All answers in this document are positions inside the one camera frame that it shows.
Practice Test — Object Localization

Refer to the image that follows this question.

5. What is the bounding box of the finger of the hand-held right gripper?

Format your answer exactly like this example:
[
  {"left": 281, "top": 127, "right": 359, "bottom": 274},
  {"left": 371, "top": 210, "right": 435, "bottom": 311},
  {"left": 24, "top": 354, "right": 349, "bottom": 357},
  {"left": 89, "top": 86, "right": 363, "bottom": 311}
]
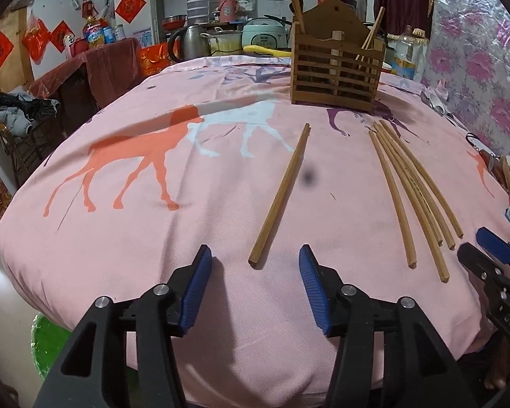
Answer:
[
  {"left": 476, "top": 227, "right": 510, "bottom": 266},
  {"left": 457, "top": 242, "right": 506, "bottom": 283}
]

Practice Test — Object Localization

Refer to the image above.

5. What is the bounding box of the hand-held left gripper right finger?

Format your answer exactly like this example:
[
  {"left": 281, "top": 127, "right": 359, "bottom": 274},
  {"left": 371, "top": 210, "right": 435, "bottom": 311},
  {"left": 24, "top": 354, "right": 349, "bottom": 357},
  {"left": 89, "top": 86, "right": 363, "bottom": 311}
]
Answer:
[{"left": 298, "top": 244, "right": 479, "bottom": 408}]

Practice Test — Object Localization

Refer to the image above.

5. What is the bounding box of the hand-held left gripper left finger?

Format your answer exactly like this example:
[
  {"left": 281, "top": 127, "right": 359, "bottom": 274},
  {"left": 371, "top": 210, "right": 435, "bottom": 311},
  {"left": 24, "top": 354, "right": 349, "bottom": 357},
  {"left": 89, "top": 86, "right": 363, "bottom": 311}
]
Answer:
[{"left": 34, "top": 244, "right": 213, "bottom": 408}]

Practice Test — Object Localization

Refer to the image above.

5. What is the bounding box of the group of wooden chopsticks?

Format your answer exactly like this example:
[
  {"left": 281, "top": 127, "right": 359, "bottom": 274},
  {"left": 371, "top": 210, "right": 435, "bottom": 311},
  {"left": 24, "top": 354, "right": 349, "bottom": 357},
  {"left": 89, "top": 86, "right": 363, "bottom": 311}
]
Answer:
[{"left": 373, "top": 124, "right": 450, "bottom": 283}]

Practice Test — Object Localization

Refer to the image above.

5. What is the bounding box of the wooden slatted utensil holder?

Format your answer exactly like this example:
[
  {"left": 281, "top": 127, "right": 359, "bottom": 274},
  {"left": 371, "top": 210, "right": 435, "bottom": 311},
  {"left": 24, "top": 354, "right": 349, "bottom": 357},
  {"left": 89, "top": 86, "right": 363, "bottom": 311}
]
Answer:
[{"left": 290, "top": 0, "right": 387, "bottom": 113}]

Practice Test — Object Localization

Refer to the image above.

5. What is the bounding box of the person's right hand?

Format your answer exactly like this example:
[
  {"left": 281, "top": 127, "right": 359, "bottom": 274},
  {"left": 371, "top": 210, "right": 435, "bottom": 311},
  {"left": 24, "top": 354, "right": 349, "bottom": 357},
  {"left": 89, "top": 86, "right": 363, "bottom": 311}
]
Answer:
[{"left": 484, "top": 338, "right": 510, "bottom": 391}]

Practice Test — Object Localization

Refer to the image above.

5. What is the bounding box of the pink deer print tablecloth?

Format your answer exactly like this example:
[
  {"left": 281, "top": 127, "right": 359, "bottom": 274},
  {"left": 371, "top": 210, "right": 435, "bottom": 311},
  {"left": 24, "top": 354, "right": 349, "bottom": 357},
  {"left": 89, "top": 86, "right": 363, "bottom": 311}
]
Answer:
[{"left": 0, "top": 53, "right": 510, "bottom": 404}]

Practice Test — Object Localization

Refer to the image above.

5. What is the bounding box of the brown flat case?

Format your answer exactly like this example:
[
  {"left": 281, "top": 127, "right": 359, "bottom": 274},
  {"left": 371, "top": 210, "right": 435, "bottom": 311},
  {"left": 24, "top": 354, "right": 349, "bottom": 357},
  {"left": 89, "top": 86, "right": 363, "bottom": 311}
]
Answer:
[{"left": 487, "top": 153, "right": 510, "bottom": 200}]

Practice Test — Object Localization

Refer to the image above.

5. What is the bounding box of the white face mask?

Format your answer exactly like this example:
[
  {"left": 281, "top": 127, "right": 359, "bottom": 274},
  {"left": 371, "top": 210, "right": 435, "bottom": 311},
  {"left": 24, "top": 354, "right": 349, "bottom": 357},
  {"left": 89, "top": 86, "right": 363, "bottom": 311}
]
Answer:
[{"left": 465, "top": 132, "right": 494, "bottom": 154}]

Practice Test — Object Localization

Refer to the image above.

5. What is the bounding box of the green plastic bucket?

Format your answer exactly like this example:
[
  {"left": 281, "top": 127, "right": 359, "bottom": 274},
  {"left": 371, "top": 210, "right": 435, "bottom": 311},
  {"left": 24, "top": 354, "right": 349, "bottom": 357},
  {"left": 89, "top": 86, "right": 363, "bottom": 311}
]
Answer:
[{"left": 32, "top": 312, "right": 73, "bottom": 385}]

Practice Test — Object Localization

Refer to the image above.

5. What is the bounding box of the clear gold cap bottle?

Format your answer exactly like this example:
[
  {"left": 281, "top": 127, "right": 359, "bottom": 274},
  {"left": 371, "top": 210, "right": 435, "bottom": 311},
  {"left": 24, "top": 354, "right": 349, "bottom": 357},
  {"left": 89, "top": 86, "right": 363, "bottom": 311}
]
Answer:
[{"left": 412, "top": 29, "right": 431, "bottom": 81}]

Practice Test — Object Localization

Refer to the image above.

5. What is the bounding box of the clear yellow label oil bottle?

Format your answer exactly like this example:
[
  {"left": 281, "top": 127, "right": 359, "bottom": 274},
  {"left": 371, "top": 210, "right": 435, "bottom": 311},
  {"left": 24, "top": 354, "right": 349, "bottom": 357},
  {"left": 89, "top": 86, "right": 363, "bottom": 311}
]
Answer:
[{"left": 393, "top": 25, "right": 417, "bottom": 79}]

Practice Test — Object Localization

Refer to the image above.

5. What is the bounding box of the wooden chair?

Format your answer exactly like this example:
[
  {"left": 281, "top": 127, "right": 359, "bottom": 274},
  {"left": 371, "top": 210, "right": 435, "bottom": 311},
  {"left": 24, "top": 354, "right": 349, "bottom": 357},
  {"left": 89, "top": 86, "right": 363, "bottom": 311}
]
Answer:
[{"left": 0, "top": 119, "right": 69, "bottom": 183}]

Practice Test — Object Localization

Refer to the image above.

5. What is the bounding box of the orange red carton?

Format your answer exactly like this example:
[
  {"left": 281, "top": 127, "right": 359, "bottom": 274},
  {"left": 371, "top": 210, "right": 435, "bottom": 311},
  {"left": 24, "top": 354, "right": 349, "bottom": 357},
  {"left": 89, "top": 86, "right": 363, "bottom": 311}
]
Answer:
[{"left": 139, "top": 45, "right": 173, "bottom": 76}]

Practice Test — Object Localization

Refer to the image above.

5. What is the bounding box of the red cloth covered table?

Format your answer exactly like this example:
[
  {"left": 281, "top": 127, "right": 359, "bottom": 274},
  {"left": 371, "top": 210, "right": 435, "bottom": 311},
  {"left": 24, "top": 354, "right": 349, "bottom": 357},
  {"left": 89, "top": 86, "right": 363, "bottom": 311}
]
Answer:
[{"left": 28, "top": 38, "right": 143, "bottom": 111}]

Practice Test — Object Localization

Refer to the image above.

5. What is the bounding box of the yellow ladle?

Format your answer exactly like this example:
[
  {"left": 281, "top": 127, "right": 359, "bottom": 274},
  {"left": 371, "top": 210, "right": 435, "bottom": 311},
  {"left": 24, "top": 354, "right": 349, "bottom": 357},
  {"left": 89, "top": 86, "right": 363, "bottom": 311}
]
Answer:
[{"left": 243, "top": 45, "right": 292, "bottom": 58}]

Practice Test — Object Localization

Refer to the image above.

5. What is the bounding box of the steel electric kettle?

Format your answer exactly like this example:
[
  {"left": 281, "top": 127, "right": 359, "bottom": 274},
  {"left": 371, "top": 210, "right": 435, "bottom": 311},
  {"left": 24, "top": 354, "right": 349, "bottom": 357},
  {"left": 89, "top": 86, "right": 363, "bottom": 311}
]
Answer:
[{"left": 168, "top": 24, "right": 209, "bottom": 62}]

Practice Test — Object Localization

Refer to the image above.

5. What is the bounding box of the pile of dark clothes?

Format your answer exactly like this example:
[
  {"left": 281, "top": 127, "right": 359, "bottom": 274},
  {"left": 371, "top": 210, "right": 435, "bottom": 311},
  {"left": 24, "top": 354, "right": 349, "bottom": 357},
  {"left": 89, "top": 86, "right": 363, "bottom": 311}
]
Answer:
[{"left": 0, "top": 91, "right": 60, "bottom": 137}]

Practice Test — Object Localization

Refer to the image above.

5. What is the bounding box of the cream cooking pot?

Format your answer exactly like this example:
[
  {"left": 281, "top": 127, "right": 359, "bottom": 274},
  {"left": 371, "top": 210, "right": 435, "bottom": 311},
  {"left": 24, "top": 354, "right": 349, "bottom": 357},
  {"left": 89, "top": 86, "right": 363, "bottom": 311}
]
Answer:
[{"left": 201, "top": 30, "right": 243, "bottom": 56}]

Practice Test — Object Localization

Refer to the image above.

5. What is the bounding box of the light green rice cooker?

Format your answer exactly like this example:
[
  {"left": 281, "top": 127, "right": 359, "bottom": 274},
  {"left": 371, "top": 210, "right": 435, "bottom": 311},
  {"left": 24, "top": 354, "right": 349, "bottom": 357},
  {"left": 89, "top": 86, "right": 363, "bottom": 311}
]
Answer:
[{"left": 241, "top": 18, "right": 290, "bottom": 49}]

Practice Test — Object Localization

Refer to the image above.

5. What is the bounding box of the blue labelled tin can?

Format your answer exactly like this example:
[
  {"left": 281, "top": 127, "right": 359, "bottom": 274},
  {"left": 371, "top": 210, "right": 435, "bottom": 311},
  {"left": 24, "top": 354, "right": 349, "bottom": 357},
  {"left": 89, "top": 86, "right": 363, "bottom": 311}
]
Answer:
[{"left": 103, "top": 23, "right": 126, "bottom": 43}]

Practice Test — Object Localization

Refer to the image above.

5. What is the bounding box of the yellow cooking oil bottle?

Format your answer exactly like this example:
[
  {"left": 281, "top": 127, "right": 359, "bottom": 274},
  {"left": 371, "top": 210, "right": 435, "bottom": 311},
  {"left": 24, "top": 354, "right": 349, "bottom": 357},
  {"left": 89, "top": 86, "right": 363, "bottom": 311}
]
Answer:
[{"left": 83, "top": 16, "right": 107, "bottom": 48}]

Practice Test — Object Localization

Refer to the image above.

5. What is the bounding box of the pink thermos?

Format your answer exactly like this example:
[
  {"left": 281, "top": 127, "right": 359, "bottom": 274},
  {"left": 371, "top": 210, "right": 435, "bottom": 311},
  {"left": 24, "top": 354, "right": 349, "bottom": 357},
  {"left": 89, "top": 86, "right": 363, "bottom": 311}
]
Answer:
[{"left": 219, "top": 0, "right": 241, "bottom": 22}]

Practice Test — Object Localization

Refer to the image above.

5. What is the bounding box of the stacked grey lunch carrier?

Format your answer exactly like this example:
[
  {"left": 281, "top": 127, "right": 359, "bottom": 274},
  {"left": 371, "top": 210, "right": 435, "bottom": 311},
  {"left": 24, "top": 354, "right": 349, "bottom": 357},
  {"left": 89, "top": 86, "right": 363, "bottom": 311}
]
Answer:
[{"left": 186, "top": 0, "right": 209, "bottom": 26}]

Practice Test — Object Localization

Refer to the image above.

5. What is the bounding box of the white refrigerator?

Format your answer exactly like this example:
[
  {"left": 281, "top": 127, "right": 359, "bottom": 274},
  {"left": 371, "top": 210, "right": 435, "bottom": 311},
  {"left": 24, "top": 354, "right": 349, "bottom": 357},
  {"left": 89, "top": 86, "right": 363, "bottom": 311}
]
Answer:
[{"left": 110, "top": 0, "right": 166, "bottom": 47}]

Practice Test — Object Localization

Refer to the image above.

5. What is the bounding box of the red hanging decoration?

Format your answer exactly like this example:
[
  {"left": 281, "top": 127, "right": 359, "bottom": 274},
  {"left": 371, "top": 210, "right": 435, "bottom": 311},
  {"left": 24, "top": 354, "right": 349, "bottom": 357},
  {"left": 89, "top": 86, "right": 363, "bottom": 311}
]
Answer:
[{"left": 22, "top": 17, "right": 52, "bottom": 62}]

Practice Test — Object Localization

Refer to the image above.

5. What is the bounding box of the floral plastic wall sheet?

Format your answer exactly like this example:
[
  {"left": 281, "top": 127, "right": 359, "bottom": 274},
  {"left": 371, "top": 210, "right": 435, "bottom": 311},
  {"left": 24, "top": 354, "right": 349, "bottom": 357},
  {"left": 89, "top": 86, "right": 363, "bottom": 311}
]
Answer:
[{"left": 421, "top": 0, "right": 510, "bottom": 166}]

